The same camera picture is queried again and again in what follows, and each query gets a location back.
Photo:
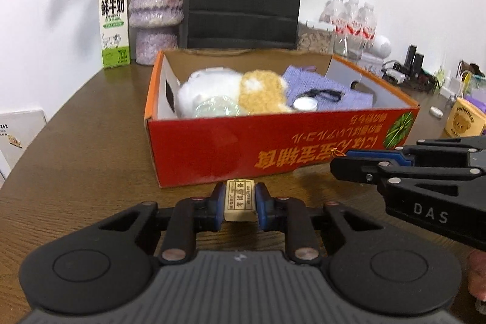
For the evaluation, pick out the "small clear spray bottle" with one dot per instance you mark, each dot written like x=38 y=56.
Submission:
x=442 y=75

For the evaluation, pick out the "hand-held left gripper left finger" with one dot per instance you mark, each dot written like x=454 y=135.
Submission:
x=218 y=208

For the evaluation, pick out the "white round speaker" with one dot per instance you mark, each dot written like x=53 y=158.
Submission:
x=379 y=46

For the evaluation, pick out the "round silver tin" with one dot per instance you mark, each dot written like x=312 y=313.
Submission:
x=304 y=104

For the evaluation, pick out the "clear crinkled plastic wrapper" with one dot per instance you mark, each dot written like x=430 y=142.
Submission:
x=216 y=107

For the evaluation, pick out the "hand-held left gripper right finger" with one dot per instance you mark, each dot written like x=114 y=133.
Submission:
x=261 y=208

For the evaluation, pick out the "tan fluffy plush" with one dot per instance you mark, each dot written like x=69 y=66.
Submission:
x=262 y=96

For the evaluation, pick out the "purple knitted cloth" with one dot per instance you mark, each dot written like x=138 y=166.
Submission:
x=326 y=81

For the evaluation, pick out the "black thin-framed glasses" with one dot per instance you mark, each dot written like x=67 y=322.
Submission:
x=322 y=94

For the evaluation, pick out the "white fluffy plush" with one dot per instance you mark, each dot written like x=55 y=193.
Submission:
x=205 y=86

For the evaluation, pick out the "person's right hand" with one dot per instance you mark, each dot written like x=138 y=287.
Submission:
x=477 y=271

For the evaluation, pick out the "white flat carton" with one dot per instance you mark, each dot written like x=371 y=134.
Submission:
x=21 y=141

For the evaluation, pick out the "beige rectangular eraser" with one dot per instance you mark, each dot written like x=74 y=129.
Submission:
x=239 y=200

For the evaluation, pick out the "red cardboard box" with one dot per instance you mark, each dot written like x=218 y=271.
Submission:
x=212 y=149

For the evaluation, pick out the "empty glass jar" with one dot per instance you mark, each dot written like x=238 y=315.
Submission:
x=347 y=49

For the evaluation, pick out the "white charger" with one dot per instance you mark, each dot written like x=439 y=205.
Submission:
x=395 y=76

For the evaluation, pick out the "yellow bear mug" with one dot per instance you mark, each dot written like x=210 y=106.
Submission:
x=465 y=117

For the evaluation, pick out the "clear water bottle red label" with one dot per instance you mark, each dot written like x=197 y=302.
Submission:
x=335 y=14
x=367 y=24
x=352 y=18

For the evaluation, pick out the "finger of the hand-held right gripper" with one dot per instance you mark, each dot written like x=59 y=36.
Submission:
x=376 y=155
x=357 y=168

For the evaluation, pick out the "white floral tin box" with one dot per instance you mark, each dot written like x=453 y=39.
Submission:
x=371 y=64

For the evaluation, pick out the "small white oval case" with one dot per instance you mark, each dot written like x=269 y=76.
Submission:
x=436 y=111

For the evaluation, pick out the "white green milk carton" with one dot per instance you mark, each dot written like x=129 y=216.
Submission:
x=114 y=28

